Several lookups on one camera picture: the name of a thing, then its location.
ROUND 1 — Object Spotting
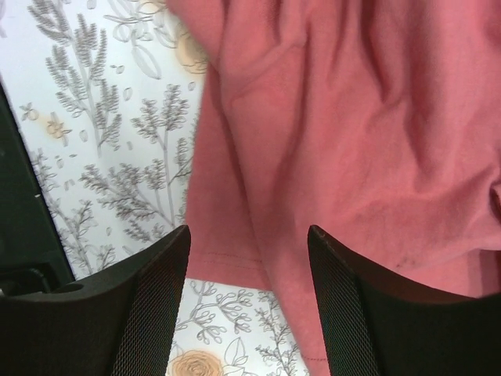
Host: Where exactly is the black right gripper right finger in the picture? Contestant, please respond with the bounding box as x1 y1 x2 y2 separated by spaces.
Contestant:
308 226 500 376

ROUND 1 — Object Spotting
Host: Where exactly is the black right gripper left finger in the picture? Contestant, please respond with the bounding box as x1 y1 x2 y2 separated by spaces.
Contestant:
1 226 191 375

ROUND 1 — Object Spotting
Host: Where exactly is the dusty rose t-shirt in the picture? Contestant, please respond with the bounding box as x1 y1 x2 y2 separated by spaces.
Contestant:
167 1 500 375

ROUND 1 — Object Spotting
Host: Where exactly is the floral patterned table mat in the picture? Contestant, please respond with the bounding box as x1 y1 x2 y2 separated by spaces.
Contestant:
1 1 308 375

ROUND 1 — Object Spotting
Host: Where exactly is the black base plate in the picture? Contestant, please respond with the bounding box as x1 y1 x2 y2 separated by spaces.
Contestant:
1 92 74 296

